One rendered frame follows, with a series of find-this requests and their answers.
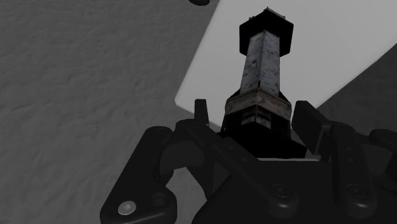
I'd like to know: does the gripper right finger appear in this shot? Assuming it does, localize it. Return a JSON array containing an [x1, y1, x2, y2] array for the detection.
[[291, 100, 397, 220]]

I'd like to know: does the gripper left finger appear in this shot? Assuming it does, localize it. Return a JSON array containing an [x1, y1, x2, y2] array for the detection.
[[99, 99, 300, 224]]

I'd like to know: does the grey and black tower figure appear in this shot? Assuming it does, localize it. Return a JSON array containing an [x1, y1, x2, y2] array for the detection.
[[217, 6, 308, 160]]

